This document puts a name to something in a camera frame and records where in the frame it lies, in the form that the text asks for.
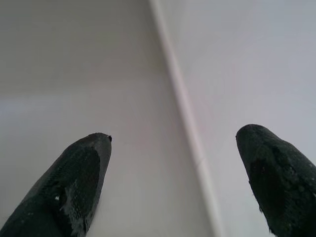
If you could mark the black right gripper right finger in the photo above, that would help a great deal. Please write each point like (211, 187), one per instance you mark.
(284, 187)

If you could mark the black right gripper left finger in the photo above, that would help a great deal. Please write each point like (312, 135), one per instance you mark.
(61, 192)

